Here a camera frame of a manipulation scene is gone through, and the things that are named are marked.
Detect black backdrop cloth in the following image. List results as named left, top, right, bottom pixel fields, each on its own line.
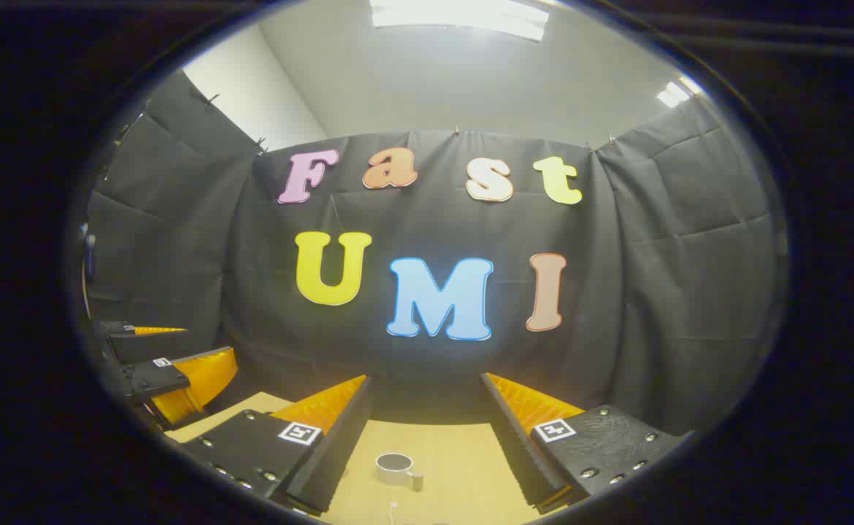
left=80, top=69, right=788, bottom=438

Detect white cup with wooden handle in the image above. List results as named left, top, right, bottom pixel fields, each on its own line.
left=375, top=452, right=425, bottom=492

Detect light wooden desktop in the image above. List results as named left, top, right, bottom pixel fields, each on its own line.
left=164, top=392, right=544, bottom=525

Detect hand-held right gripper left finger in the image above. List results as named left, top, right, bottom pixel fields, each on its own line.
left=179, top=374, right=374, bottom=515

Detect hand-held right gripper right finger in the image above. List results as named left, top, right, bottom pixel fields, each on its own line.
left=480, top=372, right=694, bottom=515

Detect small ceiling light panel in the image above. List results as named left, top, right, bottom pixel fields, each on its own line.
left=656, top=76, right=704, bottom=109

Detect large ceiling light panel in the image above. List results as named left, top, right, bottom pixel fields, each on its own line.
left=368, top=0, right=550, bottom=42

